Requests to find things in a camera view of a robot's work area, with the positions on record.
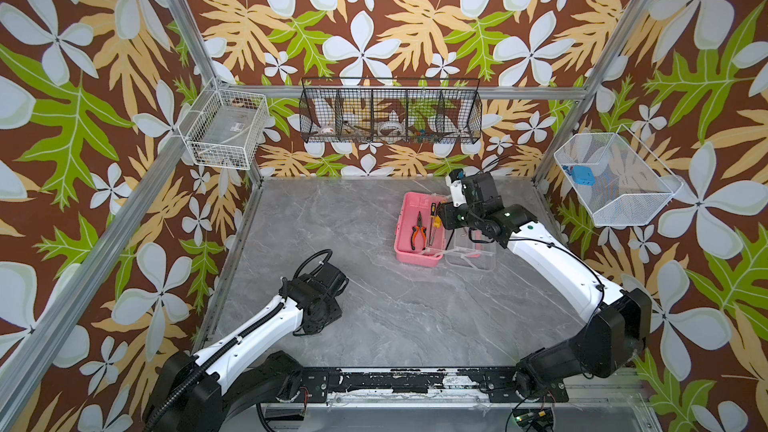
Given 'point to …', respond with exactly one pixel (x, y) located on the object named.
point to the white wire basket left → (225, 127)
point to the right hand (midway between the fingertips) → (441, 208)
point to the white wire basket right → (616, 177)
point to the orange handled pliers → (415, 231)
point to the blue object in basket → (583, 175)
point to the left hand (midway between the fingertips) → (332, 312)
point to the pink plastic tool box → (420, 239)
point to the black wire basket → (390, 110)
